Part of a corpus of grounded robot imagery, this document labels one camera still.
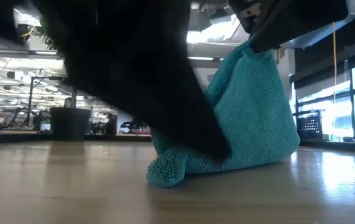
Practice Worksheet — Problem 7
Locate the teal microfiber towel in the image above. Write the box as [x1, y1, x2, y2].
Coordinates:
[145, 37, 302, 189]

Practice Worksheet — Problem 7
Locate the black background rig frame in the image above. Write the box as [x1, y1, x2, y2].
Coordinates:
[26, 75, 78, 128]

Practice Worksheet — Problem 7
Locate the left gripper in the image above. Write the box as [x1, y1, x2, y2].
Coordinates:
[30, 0, 231, 161]

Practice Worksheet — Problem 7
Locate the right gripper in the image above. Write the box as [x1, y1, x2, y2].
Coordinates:
[228, 0, 349, 54]

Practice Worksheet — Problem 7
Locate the green potted plant black pot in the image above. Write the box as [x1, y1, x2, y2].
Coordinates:
[35, 18, 93, 142]

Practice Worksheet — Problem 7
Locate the ceiling light bar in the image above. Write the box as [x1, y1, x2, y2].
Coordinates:
[0, 48, 225, 62]

